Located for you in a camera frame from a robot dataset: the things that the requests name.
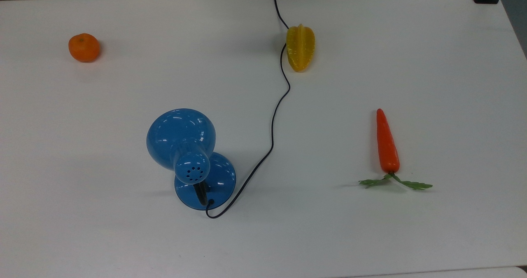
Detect blue desk lamp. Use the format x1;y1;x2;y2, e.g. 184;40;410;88
146;108;237;211

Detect yellow plastic starfruit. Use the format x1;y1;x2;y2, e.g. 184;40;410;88
286;24;316;72

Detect orange plastic carrot green leaves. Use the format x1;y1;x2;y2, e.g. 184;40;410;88
358;108;433;191

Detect orange mandarin fruit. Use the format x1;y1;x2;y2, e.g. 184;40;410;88
68;33;101;63

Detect black lamp power cable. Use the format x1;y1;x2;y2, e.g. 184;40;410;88
205;0;291;219

